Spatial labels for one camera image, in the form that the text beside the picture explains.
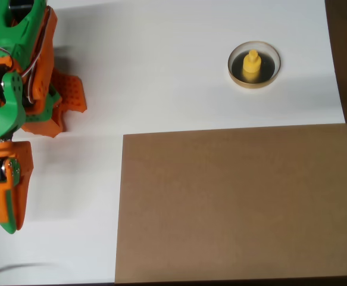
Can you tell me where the small yellow plastic knob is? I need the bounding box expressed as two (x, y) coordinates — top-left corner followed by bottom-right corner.
(242, 49), (262, 81)

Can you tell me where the orange perforated arm base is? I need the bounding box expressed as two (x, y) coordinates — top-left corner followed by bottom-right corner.
(21, 68), (87, 139)

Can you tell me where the round black dish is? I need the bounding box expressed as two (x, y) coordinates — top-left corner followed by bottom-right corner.
(227, 41), (281, 90)

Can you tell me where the brown rectangular board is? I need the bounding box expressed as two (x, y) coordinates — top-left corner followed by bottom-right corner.
(114, 123), (347, 284)

